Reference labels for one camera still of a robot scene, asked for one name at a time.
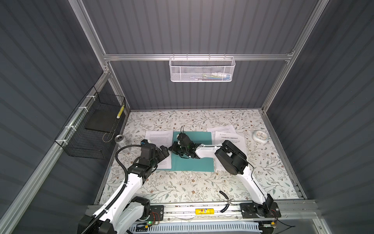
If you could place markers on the silver drink can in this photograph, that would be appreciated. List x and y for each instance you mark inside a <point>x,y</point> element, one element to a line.
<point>120,140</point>

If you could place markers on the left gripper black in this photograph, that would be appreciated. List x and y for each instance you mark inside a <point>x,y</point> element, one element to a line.
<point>164,151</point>

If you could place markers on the white perforated cable tray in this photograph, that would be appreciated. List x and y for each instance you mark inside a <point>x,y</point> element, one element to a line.
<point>199,227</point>

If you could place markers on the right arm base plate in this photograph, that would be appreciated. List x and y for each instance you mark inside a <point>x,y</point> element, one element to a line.
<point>253,210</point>

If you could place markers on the black pad in basket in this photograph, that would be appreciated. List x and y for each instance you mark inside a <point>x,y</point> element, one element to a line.
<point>102,121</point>

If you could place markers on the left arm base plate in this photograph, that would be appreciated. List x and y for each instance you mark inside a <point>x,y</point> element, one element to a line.
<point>153,213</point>

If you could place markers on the black wire mesh basket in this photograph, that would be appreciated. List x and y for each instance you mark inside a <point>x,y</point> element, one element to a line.
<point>76,141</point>

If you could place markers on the pens in white basket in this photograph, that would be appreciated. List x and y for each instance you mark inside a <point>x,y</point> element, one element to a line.
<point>213,77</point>

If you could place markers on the white wire mesh basket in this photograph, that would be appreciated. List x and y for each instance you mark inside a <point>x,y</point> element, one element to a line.
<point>182,69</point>

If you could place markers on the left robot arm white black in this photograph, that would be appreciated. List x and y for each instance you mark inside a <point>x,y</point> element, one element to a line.
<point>123,208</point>

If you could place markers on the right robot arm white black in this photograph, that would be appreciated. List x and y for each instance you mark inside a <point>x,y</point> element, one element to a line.
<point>258,194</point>

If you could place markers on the yellow marker in black basket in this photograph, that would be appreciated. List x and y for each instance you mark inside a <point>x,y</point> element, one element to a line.
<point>120,112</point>

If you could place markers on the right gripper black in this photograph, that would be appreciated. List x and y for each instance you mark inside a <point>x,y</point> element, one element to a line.
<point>174,146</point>

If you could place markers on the yellow label on rail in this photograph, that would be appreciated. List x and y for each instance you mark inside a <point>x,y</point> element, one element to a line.
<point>205,211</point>

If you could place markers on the printed paper sheet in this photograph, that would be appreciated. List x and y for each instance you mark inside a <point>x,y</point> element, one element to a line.
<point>161,138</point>
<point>230,140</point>

